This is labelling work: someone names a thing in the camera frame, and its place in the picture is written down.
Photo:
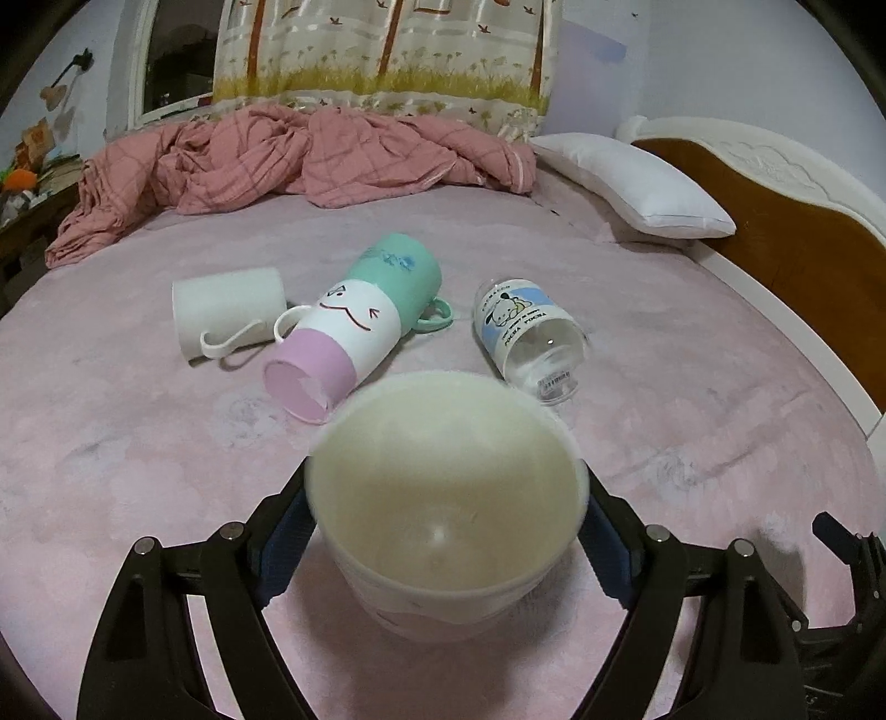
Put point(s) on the clear glass cup, dog print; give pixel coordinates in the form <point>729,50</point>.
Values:
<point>526,325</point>

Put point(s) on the white and brown headboard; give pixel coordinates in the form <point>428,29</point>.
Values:
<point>782,208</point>

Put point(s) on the pink bed sheet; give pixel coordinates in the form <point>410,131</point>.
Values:
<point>138,429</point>

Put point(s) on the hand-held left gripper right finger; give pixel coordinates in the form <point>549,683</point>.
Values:
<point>612,557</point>

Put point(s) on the printed curtain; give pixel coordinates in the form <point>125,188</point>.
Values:
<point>387,48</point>

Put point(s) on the pink checked quilt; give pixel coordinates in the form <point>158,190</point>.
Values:
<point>277,152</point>

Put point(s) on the white pillow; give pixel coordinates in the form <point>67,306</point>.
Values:
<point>623,176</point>

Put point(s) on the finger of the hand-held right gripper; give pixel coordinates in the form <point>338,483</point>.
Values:
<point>837,536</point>

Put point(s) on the lilac pink cup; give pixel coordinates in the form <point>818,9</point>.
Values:
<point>311,367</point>

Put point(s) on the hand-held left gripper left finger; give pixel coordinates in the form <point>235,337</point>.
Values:
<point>282,550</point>

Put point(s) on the cream white cup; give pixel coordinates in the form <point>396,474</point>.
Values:
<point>443,484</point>

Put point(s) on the white window frame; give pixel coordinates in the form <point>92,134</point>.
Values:
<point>142,69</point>

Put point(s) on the white cup with face print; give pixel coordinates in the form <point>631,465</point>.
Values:
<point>353,315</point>

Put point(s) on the wall lamp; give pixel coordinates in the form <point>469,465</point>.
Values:
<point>66,79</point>

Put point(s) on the cluttered wooden side table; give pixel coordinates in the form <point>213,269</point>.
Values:
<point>28,208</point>

